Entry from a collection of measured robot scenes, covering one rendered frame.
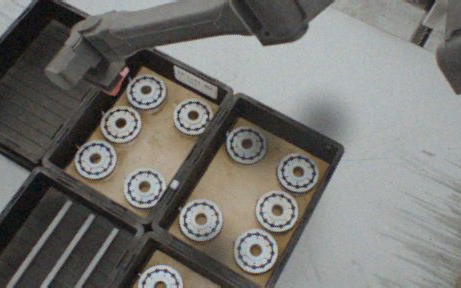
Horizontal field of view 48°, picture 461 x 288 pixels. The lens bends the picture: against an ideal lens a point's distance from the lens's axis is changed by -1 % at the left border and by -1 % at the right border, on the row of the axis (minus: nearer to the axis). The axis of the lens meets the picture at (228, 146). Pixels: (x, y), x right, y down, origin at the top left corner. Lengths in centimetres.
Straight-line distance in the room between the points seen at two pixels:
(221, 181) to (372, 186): 44
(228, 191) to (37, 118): 53
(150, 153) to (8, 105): 40
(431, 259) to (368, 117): 43
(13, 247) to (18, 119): 34
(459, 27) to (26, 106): 111
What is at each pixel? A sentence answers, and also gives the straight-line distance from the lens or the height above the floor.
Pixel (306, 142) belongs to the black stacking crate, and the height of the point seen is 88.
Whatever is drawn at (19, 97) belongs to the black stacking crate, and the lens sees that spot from 148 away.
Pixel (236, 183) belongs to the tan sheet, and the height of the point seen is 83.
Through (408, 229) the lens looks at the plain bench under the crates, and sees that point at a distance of 150.
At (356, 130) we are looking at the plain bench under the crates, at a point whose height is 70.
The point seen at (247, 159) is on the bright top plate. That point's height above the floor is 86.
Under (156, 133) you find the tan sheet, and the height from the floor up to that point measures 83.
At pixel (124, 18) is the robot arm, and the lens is 89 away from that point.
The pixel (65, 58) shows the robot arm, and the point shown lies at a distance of 98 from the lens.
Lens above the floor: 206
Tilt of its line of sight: 67 degrees down
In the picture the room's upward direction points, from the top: 5 degrees clockwise
